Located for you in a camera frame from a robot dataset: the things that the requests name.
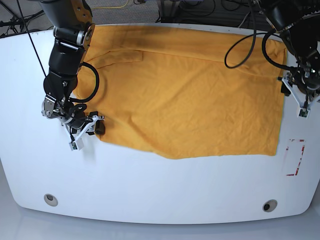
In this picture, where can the yellow Smile T-shirt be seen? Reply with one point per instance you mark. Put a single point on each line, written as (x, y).
(183, 93)

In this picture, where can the right table grommet hole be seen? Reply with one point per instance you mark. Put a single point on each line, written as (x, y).
(270, 206)

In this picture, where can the left table grommet hole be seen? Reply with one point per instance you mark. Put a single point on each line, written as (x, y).
(51, 200)

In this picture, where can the black tripod legs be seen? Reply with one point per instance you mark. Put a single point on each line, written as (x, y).
(17, 23)

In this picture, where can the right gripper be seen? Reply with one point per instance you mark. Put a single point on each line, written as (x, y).
(93, 124)

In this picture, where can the red tape rectangle marking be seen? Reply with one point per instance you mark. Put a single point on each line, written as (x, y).
(293, 156)

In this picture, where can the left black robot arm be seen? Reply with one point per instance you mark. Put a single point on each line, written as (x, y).
(297, 22)

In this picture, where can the table grommet hole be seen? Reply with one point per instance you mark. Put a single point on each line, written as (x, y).
(51, 200)
(270, 206)

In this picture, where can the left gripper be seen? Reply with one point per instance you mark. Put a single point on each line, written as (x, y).
(304, 96)

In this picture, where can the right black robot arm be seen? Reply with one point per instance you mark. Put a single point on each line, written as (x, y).
(73, 28)

